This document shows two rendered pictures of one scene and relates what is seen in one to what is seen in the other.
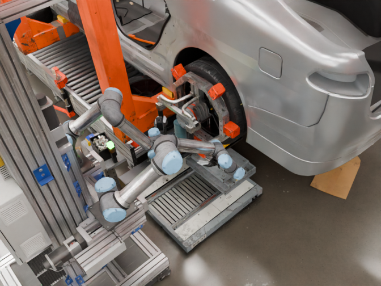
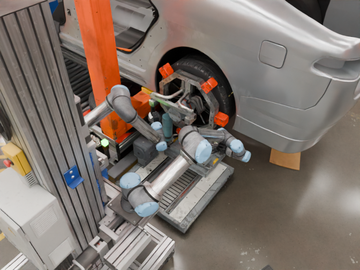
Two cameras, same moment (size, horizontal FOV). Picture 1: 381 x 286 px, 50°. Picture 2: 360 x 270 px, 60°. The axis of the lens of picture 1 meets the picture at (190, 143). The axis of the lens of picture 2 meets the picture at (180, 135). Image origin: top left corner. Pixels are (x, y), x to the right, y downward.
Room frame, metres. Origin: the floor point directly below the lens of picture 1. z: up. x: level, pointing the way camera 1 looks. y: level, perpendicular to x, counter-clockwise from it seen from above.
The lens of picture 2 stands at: (0.41, 0.58, 2.43)
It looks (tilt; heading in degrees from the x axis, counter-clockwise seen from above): 44 degrees down; 342
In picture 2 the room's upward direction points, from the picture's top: 1 degrees clockwise
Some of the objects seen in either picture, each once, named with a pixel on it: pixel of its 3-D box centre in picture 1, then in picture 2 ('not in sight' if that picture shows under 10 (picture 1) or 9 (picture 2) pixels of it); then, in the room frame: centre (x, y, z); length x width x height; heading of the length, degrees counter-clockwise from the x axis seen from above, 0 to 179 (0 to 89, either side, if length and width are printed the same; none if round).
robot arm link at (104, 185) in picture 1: (106, 190); (131, 186); (1.52, 0.50, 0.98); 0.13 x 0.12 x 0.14; 18
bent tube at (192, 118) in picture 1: (194, 104); (189, 97); (2.16, -0.06, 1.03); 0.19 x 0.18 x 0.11; 126
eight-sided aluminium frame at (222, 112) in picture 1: (200, 109); (187, 104); (2.31, -0.10, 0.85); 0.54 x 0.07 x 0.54; 36
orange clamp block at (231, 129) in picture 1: (231, 130); (220, 119); (2.06, -0.29, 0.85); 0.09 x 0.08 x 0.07; 36
